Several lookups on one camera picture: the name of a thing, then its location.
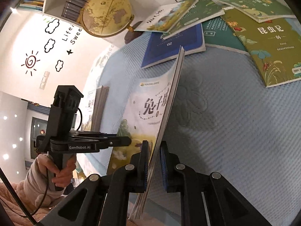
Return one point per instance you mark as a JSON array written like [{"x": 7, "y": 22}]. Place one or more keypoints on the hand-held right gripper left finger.
[{"x": 143, "y": 164}]

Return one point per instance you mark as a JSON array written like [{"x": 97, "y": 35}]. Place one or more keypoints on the small cloud wall sticker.
[
  {"x": 50, "y": 45},
  {"x": 59, "y": 65}
]

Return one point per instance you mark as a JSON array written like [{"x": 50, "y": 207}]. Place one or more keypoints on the dark blue fairy tale book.
[{"x": 171, "y": 49}]

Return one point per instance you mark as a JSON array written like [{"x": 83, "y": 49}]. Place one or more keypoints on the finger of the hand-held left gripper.
[
  {"x": 117, "y": 142},
  {"x": 94, "y": 134}
]

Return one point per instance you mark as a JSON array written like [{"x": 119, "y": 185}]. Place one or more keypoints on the large cloud wall sticker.
[{"x": 52, "y": 26}]

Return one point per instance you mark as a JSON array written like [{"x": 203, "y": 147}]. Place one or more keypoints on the antique yellow globe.
[{"x": 105, "y": 14}]

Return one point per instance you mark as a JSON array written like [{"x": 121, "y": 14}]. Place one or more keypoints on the dark teal insect book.
[{"x": 218, "y": 37}]

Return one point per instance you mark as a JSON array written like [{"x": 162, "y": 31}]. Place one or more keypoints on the red sun wall sticker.
[{"x": 30, "y": 61}]

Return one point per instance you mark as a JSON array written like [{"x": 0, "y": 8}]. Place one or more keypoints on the black wall lettering sticker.
[{"x": 74, "y": 34}]

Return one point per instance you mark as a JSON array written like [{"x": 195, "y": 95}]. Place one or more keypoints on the white rabbit cover book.
[
  {"x": 164, "y": 16},
  {"x": 141, "y": 113}
]

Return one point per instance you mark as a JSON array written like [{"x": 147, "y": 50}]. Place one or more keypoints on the row of dark hardcover books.
[{"x": 75, "y": 4}]

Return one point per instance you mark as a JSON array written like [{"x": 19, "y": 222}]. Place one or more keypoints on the person's left hand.
[{"x": 65, "y": 174}]

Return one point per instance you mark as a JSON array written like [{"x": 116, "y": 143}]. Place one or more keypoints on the olive green insect book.
[{"x": 265, "y": 51}]

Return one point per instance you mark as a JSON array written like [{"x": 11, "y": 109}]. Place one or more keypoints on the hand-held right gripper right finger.
[{"x": 163, "y": 167}]

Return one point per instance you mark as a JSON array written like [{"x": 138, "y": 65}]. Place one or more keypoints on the white wall switch plate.
[{"x": 44, "y": 80}]

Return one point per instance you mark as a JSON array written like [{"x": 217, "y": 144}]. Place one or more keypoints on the black bird wall sticker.
[{"x": 69, "y": 52}]

